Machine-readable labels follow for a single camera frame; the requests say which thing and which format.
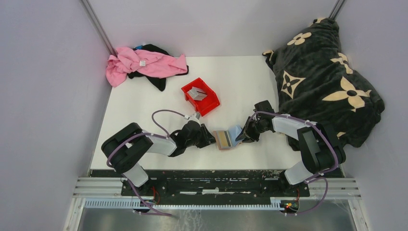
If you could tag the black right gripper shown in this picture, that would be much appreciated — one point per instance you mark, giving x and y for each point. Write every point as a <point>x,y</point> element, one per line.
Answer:
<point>250,137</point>

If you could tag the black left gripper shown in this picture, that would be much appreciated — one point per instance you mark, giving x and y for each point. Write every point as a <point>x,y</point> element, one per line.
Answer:
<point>208,138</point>

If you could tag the tan leather card holder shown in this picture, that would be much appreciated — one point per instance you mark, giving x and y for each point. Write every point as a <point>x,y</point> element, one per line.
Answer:
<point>234,132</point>

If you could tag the red plastic bin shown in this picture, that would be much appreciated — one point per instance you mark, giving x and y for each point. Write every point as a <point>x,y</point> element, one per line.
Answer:
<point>210,103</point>

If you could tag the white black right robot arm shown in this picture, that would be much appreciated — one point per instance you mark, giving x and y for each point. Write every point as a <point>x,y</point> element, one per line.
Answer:
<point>320,149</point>

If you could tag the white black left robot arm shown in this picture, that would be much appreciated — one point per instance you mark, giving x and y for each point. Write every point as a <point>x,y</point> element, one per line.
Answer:
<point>125,149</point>

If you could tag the stack of credit cards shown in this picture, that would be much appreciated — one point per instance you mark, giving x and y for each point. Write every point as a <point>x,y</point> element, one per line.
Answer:
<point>197,94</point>

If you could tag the black garment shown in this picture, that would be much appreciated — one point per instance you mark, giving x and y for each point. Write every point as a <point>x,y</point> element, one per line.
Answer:
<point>154,63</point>

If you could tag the black floral blanket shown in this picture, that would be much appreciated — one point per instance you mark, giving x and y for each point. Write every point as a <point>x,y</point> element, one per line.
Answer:
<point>315,82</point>

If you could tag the pink cloth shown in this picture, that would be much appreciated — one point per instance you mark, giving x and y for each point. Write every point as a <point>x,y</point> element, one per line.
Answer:
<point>116,71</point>

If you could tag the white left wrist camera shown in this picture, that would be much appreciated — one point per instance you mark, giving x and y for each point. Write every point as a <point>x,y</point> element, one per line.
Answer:
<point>194,117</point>

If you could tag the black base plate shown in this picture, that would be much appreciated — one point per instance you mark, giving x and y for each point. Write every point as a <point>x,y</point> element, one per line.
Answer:
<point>263,182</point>

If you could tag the aluminium rail frame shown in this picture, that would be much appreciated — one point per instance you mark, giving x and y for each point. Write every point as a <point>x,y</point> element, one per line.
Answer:
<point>97,205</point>

